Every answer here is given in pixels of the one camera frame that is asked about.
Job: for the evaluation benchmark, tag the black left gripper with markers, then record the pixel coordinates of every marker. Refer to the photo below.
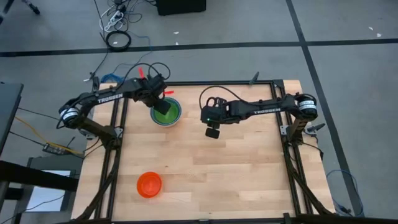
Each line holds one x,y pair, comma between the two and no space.
149,90

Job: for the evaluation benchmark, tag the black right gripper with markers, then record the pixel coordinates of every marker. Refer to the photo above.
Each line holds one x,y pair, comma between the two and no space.
216,113

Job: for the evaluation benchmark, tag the green bowl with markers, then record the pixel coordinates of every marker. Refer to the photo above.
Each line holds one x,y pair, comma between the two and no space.
179,115

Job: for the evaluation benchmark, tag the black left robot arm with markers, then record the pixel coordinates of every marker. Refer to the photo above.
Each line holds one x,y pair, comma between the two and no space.
109,96

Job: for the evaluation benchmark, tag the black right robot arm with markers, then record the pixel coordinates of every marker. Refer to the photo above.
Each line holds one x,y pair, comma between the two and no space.
267,109

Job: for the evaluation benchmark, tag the red tape tag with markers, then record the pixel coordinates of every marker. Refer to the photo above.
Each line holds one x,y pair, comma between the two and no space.
141,73
168,92

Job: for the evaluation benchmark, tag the black clamp lever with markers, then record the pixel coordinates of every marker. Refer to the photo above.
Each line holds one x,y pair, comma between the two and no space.
255,77
315,127

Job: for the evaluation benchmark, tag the orange plastic bowl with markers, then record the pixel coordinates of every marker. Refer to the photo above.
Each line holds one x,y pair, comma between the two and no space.
149,184

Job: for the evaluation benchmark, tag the black box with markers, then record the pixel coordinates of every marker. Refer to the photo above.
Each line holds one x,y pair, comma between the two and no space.
181,7

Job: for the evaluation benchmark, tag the white power strip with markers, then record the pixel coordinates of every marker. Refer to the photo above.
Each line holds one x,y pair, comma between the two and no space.
114,16

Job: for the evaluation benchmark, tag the small black electronics board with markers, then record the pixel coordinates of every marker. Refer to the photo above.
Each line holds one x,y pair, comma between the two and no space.
54,149

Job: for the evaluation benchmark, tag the white panel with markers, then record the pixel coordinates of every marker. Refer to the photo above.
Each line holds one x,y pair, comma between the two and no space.
46,189

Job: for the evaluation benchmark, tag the dark side desk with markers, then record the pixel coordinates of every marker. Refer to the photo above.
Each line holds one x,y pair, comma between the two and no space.
9,112

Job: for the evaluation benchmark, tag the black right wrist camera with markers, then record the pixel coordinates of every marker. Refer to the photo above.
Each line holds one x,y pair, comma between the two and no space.
212,133

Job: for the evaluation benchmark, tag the silver mounting bracket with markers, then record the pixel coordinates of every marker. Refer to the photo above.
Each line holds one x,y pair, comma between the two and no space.
283,130
119,130

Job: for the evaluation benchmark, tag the black aluminium table frame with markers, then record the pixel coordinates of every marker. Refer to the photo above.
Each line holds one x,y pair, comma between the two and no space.
290,161

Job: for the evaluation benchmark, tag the black table-level camera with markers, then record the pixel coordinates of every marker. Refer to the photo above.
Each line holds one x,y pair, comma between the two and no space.
286,218

